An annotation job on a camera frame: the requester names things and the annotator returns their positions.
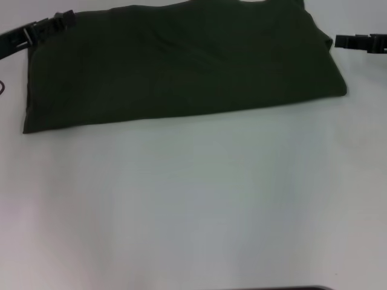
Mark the dark green FREE t-shirt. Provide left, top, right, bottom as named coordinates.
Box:
left=22, top=0, right=348, bottom=135

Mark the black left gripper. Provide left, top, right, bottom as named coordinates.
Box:
left=0, top=10, right=76, bottom=60

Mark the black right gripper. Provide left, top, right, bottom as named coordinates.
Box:
left=334, top=33, right=387, bottom=56

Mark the dark rounded panel edge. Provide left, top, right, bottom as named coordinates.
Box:
left=238, top=284, right=333, bottom=290

